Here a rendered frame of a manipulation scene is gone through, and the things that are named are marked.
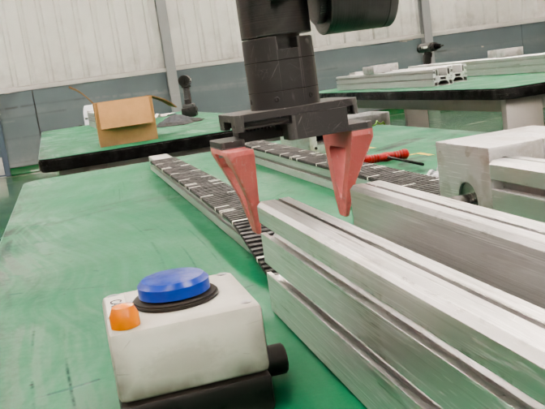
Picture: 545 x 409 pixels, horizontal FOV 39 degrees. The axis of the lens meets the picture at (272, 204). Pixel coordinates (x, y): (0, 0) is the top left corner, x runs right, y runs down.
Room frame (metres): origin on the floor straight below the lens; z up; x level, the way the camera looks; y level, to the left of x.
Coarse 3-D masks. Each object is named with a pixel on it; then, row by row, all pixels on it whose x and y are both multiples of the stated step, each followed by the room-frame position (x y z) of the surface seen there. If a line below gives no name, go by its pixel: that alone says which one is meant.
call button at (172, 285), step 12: (156, 276) 0.41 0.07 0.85; (168, 276) 0.41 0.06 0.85; (180, 276) 0.40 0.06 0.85; (192, 276) 0.40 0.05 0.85; (204, 276) 0.41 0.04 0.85; (144, 288) 0.40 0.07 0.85; (156, 288) 0.39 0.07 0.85; (168, 288) 0.39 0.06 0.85; (180, 288) 0.39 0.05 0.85; (192, 288) 0.39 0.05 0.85; (204, 288) 0.40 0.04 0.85; (144, 300) 0.40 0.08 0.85; (156, 300) 0.39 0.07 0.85; (168, 300) 0.39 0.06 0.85
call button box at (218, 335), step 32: (224, 288) 0.42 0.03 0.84; (160, 320) 0.37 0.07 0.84; (192, 320) 0.37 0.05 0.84; (224, 320) 0.37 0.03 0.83; (256, 320) 0.38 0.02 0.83; (128, 352) 0.36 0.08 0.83; (160, 352) 0.37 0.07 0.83; (192, 352) 0.37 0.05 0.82; (224, 352) 0.37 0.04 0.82; (256, 352) 0.38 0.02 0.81; (128, 384) 0.36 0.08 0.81; (160, 384) 0.37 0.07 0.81; (192, 384) 0.37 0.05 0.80; (224, 384) 0.38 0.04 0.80; (256, 384) 0.38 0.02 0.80
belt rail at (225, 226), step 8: (152, 160) 1.59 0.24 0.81; (152, 168) 1.62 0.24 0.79; (160, 176) 1.50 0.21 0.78; (168, 176) 1.42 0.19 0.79; (176, 184) 1.27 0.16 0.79; (184, 192) 1.17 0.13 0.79; (192, 200) 1.10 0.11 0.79; (200, 200) 1.02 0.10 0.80; (200, 208) 1.03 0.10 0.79; (208, 208) 1.00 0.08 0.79; (208, 216) 0.97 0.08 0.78; (216, 216) 0.92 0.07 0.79; (216, 224) 0.92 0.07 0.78; (224, 224) 0.87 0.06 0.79; (232, 232) 0.82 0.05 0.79; (240, 240) 0.78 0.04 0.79; (248, 248) 0.75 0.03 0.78
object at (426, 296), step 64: (384, 192) 0.51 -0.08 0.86; (320, 256) 0.41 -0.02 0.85; (384, 256) 0.34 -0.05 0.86; (448, 256) 0.42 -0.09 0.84; (512, 256) 0.35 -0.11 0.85; (320, 320) 0.42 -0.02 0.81; (384, 320) 0.32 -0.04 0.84; (448, 320) 0.26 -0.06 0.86; (512, 320) 0.24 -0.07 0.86; (384, 384) 0.33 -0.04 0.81; (448, 384) 0.27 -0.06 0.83; (512, 384) 0.22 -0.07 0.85
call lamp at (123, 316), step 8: (120, 304) 0.37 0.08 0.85; (128, 304) 0.37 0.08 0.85; (112, 312) 0.37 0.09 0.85; (120, 312) 0.37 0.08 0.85; (128, 312) 0.37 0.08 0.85; (136, 312) 0.37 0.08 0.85; (112, 320) 0.37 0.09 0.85; (120, 320) 0.37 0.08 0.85; (128, 320) 0.37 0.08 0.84; (136, 320) 0.37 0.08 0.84; (112, 328) 0.37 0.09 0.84; (120, 328) 0.37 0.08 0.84; (128, 328) 0.37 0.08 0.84
